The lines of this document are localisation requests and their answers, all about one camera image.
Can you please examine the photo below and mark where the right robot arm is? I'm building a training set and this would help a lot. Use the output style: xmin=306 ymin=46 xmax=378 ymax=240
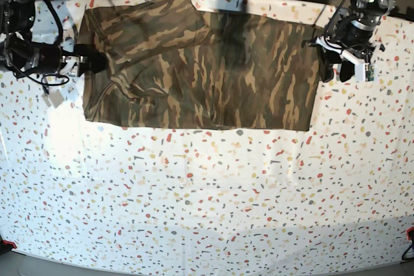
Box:
xmin=1 ymin=0 xmax=109 ymax=107

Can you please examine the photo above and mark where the camouflage T-shirt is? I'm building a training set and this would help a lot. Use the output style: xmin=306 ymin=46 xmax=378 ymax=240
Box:
xmin=78 ymin=0 xmax=321 ymax=131

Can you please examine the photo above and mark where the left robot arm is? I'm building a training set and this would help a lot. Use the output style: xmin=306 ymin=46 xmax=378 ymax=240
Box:
xmin=307 ymin=0 xmax=394 ymax=83

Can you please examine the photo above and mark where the red clamp corner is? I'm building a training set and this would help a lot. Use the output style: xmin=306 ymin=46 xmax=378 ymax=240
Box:
xmin=0 ymin=240 xmax=17 ymax=255
xmin=406 ymin=227 xmax=414 ymax=244

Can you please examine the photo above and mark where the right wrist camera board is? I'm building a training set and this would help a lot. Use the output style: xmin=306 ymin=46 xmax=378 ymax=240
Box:
xmin=42 ymin=90 xmax=65 ymax=109

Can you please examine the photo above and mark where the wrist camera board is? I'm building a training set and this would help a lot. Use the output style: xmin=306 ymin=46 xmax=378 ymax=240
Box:
xmin=42 ymin=90 xmax=65 ymax=109
xmin=365 ymin=64 xmax=378 ymax=82

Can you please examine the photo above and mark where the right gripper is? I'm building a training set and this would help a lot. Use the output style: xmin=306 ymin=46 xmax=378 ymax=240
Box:
xmin=40 ymin=45 xmax=107 ymax=85

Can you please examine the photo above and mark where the red clamp right corner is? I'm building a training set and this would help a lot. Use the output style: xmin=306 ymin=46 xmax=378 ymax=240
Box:
xmin=406 ymin=227 xmax=414 ymax=244

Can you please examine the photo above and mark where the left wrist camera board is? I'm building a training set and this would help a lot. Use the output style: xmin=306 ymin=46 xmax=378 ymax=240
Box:
xmin=365 ymin=64 xmax=378 ymax=82

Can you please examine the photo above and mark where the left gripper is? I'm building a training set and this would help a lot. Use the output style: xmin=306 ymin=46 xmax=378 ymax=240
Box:
xmin=302 ymin=36 xmax=385 ymax=83

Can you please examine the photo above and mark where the red clamp left corner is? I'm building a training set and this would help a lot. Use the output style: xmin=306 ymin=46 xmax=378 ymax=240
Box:
xmin=0 ymin=240 xmax=17 ymax=255

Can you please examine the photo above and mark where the terrazzo pattern tablecloth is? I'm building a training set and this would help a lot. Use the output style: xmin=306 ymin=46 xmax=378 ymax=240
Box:
xmin=1 ymin=17 xmax=413 ymax=275

